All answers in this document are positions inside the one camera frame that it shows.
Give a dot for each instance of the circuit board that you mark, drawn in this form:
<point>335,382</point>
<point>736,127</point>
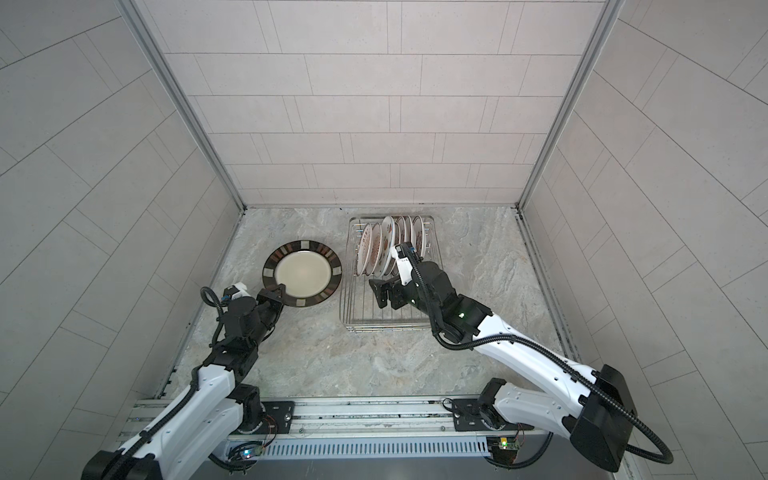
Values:
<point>502,451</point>
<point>246,453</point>

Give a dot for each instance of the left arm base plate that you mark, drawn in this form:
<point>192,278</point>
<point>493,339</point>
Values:
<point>270,418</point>

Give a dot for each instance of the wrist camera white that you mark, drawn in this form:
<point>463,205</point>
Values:
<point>406,257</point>
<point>234,291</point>

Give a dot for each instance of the ventilation grille strip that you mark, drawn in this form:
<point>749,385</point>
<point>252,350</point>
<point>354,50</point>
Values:
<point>375,448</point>

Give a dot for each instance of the dark rimmed cream plate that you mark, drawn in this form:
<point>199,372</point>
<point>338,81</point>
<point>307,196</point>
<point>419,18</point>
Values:
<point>310,271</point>

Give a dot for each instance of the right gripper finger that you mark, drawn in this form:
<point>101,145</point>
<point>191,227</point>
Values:
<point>381,289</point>
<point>400,295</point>

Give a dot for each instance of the sunburst plate front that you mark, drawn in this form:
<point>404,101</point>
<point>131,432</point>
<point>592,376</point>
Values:
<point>364,250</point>

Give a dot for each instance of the watermelon pattern plate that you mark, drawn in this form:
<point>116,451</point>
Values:
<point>418,236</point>

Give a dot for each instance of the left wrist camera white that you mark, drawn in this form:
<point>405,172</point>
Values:
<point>234,291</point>

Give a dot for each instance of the right circuit board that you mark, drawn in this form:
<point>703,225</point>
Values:
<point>502,451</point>

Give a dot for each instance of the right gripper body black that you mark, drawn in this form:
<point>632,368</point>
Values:
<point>391,291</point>

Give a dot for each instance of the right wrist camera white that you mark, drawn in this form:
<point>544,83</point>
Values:
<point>406,257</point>

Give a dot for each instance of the left circuit board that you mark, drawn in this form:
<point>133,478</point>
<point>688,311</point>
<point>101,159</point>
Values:
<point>246,453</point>

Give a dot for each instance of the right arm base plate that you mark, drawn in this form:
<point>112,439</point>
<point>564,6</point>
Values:
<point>466,416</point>

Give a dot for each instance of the aluminium mounting rail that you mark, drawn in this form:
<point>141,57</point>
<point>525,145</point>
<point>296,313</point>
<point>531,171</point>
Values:
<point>354,417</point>

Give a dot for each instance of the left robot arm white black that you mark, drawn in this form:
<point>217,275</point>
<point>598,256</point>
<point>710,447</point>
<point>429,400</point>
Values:
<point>216,401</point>

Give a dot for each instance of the wire dish rack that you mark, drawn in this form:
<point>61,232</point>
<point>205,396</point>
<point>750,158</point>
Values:
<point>373,296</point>

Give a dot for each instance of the red characters white plate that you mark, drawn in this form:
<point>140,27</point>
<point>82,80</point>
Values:
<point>407,229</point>

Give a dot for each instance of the sunburst plate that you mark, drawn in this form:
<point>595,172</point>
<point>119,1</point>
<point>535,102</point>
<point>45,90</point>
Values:
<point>364,250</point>
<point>387,229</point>

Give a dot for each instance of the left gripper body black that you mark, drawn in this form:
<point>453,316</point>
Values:
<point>267,299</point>

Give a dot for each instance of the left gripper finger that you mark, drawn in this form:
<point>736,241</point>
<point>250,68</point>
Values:
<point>264,296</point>
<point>278,294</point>

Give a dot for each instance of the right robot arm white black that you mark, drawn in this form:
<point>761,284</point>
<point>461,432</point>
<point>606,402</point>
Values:
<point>591,408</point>

